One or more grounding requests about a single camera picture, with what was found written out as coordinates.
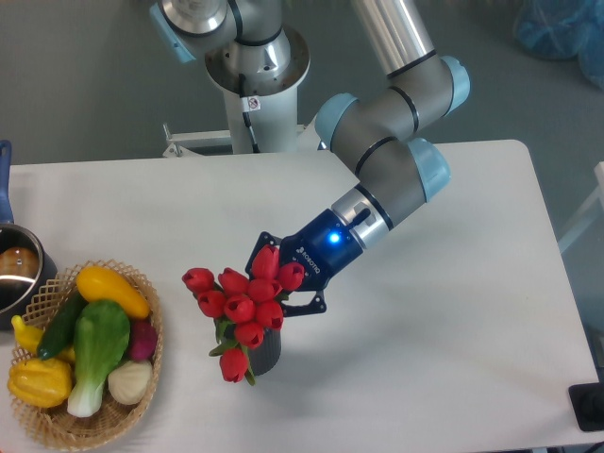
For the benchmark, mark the blue plastic bag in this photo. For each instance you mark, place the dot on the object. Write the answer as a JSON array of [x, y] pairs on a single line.
[[564, 30]]

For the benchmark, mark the white frame at right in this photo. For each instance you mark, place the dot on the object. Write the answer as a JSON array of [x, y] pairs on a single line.
[[585, 215]]

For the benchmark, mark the yellow squash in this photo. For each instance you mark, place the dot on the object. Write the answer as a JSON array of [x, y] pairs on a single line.
[[97, 283]]

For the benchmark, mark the dark green cucumber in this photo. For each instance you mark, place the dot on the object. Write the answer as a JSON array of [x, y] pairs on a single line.
[[60, 333]]

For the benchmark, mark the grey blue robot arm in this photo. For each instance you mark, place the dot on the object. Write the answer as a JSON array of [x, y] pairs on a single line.
[[377, 141]]

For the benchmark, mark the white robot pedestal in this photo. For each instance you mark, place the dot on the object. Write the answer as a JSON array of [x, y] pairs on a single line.
[[260, 89]]

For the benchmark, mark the red radish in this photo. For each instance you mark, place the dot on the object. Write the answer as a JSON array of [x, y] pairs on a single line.
[[143, 341]]

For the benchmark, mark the yellow bell pepper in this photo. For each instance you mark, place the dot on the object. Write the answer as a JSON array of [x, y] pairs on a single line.
[[42, 384]]

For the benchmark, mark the green bok choy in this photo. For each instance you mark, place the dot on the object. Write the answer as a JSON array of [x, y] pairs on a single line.
[[101, 337]]

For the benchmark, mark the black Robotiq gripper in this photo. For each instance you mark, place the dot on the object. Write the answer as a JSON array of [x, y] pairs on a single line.
[[324, 247]]

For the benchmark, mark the white garlic bulb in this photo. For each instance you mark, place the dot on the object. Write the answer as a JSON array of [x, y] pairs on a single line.
[[128, 383]]

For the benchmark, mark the woven wicker basket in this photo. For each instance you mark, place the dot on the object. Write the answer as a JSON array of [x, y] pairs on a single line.
[[55, 427]]

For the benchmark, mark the blue handled metal pot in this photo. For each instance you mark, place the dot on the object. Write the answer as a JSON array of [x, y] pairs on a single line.
[[25, 265]]

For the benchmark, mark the red tulip bouquet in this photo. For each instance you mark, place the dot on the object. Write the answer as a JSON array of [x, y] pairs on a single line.
[[251, 304]]

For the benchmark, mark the black device at edge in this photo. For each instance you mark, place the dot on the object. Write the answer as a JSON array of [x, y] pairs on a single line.
[[587, 403]]

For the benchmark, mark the dark grey ribbed vase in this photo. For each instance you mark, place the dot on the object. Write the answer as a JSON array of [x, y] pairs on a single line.
[[239, 361]]

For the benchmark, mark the small yellow gourd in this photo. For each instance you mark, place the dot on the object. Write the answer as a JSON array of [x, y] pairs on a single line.
[[29, 337]]

